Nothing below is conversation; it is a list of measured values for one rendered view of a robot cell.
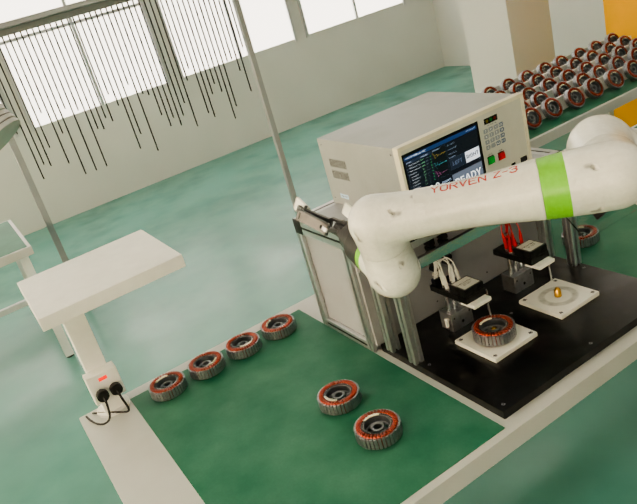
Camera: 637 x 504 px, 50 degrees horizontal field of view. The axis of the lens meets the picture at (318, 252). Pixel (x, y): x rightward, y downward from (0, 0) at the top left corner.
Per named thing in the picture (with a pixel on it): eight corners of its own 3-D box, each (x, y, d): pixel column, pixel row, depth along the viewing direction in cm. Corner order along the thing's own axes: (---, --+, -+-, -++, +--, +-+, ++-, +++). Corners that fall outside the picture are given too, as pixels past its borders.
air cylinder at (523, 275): (534, 283, 200) (532, 266, 198) (516, 294, 197) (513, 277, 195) (521, 279, 204) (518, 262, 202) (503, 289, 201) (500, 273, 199)
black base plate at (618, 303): (678, 296, 179) (678, 288, 178) (505, 419, 154) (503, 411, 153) (539, 257, 218) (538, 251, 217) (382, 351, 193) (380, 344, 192)
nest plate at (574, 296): (599, 295, 185) (599, 291, 185) (562, 319, 179) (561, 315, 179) (555, 281, 198) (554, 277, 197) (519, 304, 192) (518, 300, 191)
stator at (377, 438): (411, 437, 156) (408, 424, 155) (368, 458, 154) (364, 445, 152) (390, 413, 166) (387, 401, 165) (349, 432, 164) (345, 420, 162)
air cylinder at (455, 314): (474, 320, 190) (471, 303, 188) (454, 332, 188) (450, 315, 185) (462, 315, 195) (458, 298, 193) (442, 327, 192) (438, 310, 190)
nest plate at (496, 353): (537, 335, 176) (537, 331, 175) (496, 363, 170) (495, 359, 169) (495, 318, 188) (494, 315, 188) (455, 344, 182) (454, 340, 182)
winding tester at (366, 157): (533, 163, 191) (522, 92, 183) (414, 225, 173) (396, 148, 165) (441, 151, 223) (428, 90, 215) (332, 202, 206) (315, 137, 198)
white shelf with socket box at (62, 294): (236, 399, 190) (181, 254, 172) (111, 471, 175) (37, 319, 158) (192, 357, 219) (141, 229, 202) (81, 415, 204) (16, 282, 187)
